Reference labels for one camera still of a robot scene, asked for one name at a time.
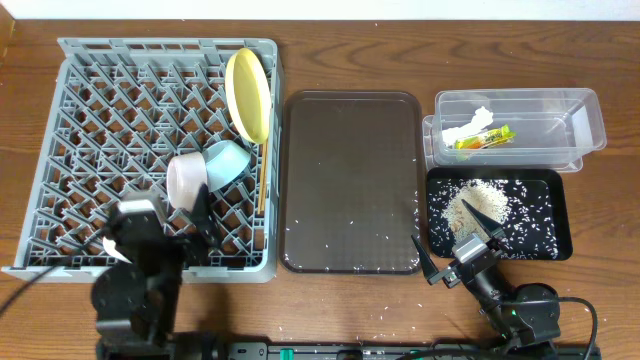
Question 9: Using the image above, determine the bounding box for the white plastic cup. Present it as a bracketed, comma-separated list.
[102, 236, 132, 264]

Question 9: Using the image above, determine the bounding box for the pink white bowl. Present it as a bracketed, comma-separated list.
[166, 152, 207, 211]

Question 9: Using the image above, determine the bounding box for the light blue bowl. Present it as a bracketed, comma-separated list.
[202, 140, 250, 192]

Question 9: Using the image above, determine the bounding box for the wooden chopstick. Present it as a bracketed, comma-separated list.
[262, 140, 270, 214]
[257, 142, 268, 214]

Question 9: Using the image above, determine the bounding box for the yellow round plate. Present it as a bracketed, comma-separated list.
[225, 48, 272, 144]

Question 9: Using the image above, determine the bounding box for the green orange snack wrapper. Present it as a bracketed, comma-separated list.
[454, 125, 517, 150]

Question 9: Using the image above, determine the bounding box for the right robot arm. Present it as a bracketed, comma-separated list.
[412, 201, 561, 357]

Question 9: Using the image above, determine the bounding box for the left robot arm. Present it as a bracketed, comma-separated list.
[91, 184, 227, 359]

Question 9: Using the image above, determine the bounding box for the food scraps rice pile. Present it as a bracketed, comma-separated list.
[428, 177, 560, 260]

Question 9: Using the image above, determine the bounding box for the black rectangular tray bin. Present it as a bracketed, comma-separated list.
[425, 166, 574, 263]

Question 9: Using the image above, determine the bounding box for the dark brown serving tray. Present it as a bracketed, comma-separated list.
[279, 90, 426, 275]

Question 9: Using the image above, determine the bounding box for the clear plastic bin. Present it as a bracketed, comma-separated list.
[422, 88, 607, 172]

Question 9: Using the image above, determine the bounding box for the grey plastic dish rack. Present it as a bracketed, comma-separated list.
[6, 38, 284, 283]

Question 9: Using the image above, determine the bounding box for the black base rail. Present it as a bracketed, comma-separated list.
[94, 332, 601, 360]

